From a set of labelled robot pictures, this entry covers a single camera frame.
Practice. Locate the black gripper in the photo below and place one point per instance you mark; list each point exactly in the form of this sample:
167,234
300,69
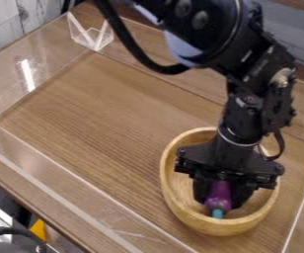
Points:
220,161

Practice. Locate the purple toy eggplant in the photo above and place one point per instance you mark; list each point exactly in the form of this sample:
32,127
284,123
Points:
219,201

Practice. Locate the brown wooden bowl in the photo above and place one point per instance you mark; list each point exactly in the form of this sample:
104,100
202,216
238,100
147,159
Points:
178,191

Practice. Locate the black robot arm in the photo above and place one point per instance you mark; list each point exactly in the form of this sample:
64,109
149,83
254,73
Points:
219,34

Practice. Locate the yellow label on equipment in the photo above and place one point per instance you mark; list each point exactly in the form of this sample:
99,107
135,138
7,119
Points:
39,229

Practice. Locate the clear acrylic tray wall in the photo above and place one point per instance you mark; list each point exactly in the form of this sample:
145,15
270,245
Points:
95,220

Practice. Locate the clear acrylic corner bracket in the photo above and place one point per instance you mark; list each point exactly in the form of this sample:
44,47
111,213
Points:
92,38

